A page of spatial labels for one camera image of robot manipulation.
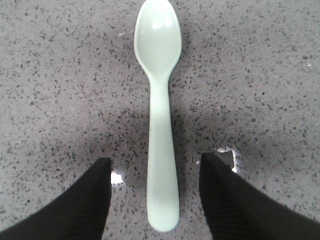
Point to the pale green plastic spoon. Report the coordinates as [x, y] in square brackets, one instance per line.
[158, 46]

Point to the grey stone countertop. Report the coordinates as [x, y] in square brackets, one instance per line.
[247, 86]

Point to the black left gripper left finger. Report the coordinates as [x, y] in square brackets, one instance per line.
[80, 213]

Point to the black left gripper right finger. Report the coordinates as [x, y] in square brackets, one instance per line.
[235, 210]

